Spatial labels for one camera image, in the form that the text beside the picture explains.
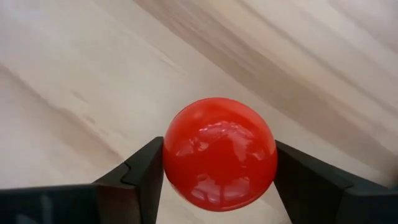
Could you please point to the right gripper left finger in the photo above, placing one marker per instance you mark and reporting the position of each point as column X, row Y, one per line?
column 130, row 193

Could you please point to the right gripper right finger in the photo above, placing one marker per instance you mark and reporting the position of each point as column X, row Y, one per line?
column 326, row 199

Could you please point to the red toy tomato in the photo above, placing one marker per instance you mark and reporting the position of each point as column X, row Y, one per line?
column 219, row 155

